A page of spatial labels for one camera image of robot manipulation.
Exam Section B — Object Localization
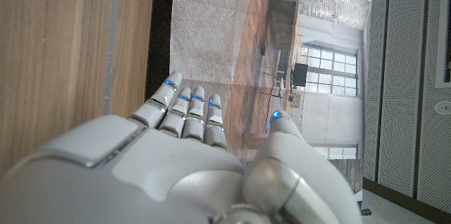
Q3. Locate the printed room backdrop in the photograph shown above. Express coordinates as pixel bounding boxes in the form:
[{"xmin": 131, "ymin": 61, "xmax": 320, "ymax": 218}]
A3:
[{"xmin": 168, "ymin": 0, "xmax": 373, "ymax": 193}]

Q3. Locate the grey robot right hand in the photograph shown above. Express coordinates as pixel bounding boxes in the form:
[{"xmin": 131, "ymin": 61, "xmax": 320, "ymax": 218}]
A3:
[{"xmin": 0, "ymin": 70, "xmax": 364, "ymax": 224}]

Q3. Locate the white round ceiling fixture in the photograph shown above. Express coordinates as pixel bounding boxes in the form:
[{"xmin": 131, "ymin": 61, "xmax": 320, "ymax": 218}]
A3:
[{"xmin": 435, "ymin": 99, "xmax": 451, "ymax": 116}]

